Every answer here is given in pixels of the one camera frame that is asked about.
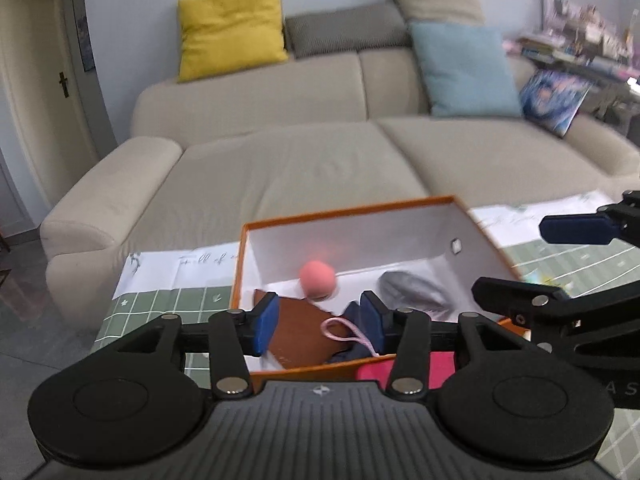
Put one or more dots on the beige sofa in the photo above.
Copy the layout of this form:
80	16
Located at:
322	133

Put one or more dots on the yellow cushion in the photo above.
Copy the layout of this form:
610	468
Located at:
220	37

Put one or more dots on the pink soft ball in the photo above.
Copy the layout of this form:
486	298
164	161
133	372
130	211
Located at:
317	279

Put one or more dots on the green checked tablecloth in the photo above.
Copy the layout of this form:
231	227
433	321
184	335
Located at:
195	283

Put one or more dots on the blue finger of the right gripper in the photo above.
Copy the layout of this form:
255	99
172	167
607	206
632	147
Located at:
579	229
509	298

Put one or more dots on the grey cushion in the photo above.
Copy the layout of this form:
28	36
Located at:
375	26

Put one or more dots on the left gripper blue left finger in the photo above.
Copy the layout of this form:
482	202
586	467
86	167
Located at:
235	334

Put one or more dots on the silver fabric bag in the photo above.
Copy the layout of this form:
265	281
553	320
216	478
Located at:
405	290

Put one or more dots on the red transparent storage box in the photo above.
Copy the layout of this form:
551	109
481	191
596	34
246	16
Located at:
441	368

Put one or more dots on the door with black handle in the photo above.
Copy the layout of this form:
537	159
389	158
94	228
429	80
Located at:
37	76

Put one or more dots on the light blue cushion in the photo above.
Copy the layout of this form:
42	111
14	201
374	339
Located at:
464	70

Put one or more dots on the navy blue cloth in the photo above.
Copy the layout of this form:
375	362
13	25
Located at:
363	330

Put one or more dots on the orange cardboard box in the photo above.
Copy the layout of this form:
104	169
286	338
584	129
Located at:
435	235

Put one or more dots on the white desk with books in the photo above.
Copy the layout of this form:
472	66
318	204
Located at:
579	40

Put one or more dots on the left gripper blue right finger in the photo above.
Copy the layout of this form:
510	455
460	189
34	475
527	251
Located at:
405	334

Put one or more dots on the anime print cushion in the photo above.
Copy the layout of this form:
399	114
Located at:
551	99

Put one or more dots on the dark red felt pouch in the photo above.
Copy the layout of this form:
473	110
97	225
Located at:
297	341

